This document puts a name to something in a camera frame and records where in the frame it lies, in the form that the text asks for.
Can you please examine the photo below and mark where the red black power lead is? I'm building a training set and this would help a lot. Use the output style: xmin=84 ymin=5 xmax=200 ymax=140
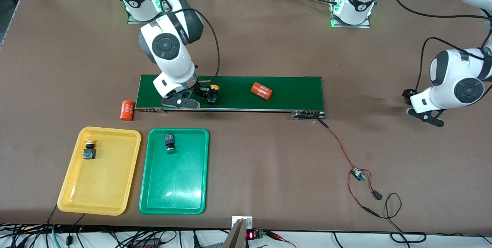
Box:
xmin=348 ymin=171 xmax=427 ymax=244

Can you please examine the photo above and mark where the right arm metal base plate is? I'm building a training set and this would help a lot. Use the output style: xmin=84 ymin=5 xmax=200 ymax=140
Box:
xmin=127 ymin=0 xmax=171 ymax=25

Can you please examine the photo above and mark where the red wire with black plug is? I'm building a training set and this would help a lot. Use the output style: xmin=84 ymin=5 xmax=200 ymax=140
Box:
xmin=359 ymin=169 xmax=384 ymax=201

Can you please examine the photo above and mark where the green plastic tray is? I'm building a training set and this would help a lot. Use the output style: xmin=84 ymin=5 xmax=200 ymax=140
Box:
xmin=139 ymin=128 xmax=210 ymax=215

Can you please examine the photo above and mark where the green cap push button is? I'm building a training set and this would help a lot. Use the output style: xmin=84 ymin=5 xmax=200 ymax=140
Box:
xmin=163 ymin=134 xmax=178 ymax=155

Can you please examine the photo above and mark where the red clip lead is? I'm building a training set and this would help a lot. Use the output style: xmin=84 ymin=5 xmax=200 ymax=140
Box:
xmin=269 ymin=231 xmax=296 ymax=248

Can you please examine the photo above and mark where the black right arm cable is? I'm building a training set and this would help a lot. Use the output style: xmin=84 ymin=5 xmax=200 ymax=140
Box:
xmin=169 ymin=0 xmax=221 ymax=83

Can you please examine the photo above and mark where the grey metal camera stand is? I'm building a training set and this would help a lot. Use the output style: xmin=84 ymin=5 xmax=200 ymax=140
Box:
xmin=222 ymin=216 xmax=254 ymax=248

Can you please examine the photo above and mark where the yellow cap push button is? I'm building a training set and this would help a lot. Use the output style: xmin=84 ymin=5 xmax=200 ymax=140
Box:
xmin=208 ymin=83 xmax=221 ymax=105
xmin=83 ymin=140 xmax=97 ymax=160

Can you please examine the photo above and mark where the teal floor cable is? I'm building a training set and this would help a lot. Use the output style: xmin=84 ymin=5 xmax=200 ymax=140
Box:
xmin=50 ymin=226 xmax=62 ymax=248

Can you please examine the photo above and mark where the yellow plastic tray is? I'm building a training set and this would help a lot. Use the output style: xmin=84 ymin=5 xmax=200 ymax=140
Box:
xmin=57 ymin=126 xmax=142 ymax=216

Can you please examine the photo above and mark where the orange 4680 cylinder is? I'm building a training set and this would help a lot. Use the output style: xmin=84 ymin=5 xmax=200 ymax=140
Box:
xmin=120 ymin=100 xmax=135 ymax=121
xmin=251 ymin=82 xmax=273 ymax=101

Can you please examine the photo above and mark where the green conveyor belt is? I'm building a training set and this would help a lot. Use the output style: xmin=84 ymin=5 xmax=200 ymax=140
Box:
xmin=135 ymin=74 xmax=326 ymax=120

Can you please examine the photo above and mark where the red black conveyor wire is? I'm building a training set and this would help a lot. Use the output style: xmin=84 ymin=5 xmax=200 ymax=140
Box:
xmin=317 ymin=118 xmax=356 ymax=171

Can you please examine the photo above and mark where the black floor cable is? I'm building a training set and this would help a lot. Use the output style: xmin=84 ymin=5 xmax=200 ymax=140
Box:
xmin=46 ymin=205 xmax=59 ymax=227
xmin=66 ymin=213 xmax=86 ymax=245

